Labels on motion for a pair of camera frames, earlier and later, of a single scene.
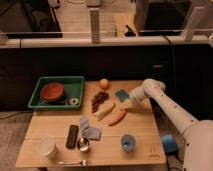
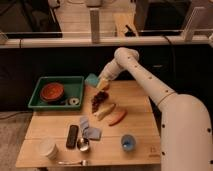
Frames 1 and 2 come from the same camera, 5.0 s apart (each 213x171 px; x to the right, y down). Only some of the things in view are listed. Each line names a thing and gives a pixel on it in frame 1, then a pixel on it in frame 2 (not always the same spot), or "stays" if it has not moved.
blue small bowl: x=128 y=143 stays
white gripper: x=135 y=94 → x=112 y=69
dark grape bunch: x=98 y=99 stays
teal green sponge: x=122 y=95 → x=92 y=80
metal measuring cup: x=83 y=144 stays
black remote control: x=72 y=136 stays
